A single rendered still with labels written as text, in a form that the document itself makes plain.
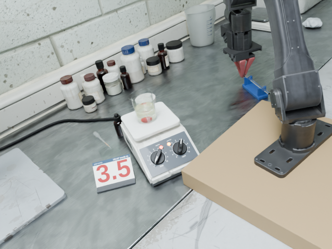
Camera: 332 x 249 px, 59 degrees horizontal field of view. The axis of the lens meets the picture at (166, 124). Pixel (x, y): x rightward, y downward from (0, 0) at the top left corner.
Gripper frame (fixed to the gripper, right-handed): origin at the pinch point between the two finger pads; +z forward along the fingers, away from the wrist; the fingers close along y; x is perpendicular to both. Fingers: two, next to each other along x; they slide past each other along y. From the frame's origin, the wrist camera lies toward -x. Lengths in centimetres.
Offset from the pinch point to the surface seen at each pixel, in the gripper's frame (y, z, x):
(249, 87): 0.8, 2.0, 5.9
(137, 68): 30.8, -2.7, -21.4
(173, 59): 14.8, 0.9, -29.9
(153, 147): 36.3, -2.5, 27.0
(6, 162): 75, 3, 7
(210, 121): 18.2, 3.3, 15.5
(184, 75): 15.1, 2.7, -16.4
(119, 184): 46, 3, 29
